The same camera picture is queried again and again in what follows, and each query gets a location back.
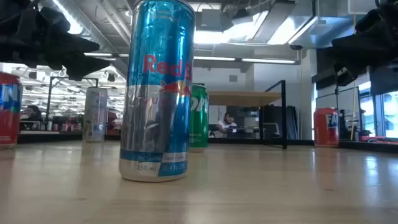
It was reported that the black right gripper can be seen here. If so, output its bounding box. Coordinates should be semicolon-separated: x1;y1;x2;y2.
330;0;398;87

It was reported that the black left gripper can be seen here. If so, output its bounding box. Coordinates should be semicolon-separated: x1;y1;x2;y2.
0;0;111;82

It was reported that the white Celsius can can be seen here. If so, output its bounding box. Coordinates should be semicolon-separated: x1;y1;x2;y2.
82;86;109;143

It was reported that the red Fanta can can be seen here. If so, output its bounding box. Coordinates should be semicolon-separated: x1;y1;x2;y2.
0;72;24;149
313;107;340;147

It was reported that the blue silver Red Bull can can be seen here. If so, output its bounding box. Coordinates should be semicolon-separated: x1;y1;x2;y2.
118;0;197;183

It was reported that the green Sprite can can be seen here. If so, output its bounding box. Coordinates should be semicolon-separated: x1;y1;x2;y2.
188;83;210;153

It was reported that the ceiling strip light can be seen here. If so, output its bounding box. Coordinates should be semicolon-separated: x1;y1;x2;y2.
83;52;114;58
193;55;236;62
241;58;296;65

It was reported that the person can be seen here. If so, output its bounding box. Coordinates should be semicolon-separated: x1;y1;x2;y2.
20;105;44;123
214;112;239;138

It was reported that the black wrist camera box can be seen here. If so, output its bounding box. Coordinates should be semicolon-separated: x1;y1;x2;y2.
39;6;72;32
355;8;384;34

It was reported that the silver ventilation duct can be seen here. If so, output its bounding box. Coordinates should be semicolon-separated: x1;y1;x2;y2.
266;0;318;45

